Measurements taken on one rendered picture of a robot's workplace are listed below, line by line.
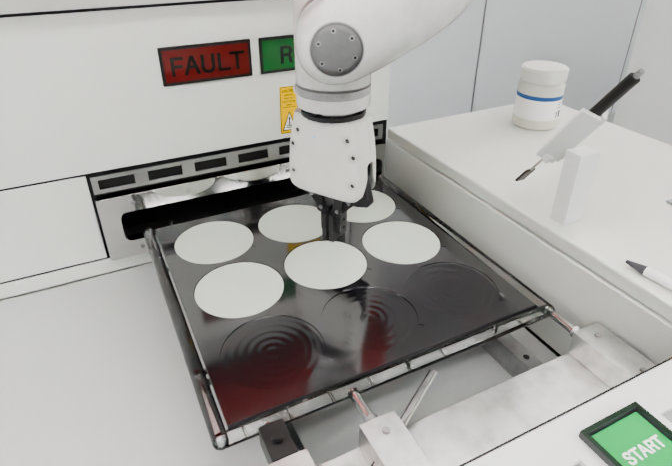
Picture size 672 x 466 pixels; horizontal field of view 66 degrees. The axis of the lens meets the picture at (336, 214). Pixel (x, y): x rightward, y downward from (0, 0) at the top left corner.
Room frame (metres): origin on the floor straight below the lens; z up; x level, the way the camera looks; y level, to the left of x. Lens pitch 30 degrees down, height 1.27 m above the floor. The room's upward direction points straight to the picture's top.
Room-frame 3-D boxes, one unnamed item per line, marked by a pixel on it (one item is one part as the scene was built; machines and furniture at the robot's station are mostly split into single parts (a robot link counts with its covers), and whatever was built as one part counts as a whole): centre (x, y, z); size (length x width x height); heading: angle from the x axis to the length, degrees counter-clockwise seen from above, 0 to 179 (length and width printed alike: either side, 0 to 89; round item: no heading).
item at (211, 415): (0.43, 0.17, 0.90); 0.37 x 0.01 x 0.01; 26
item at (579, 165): (0.53, -0.26, 1.03); 0.06 x 0.04 x 0.13; 26
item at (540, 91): (0.82, -0.33, 1.01); 0.07 x 0.07 x 0.10
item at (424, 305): (0.51, 0.01, 0.90); 0.34 x 0.34 x 0.01; 26
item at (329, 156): (0.57, 0.00, 1.03); 0.10 x 0.07 x 0.11; 58
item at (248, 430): (0.35, -0.07, 0.90); 0.38 x 0.01 x 0.01; 116
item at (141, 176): (0.70, 0.12, 0.96); 0.44 x 0.01 x 0.02; 116
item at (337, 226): (0.57, -0.01, 0.93); 0.03 x 0.03 x 0.07; 58
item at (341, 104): (0.58, 0.00, 1.09); 0.09 x 0.08 x 0.03; 58
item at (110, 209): (0.70, 0.12, 0.89); 0.44 x 0.02 x 0.10; 116
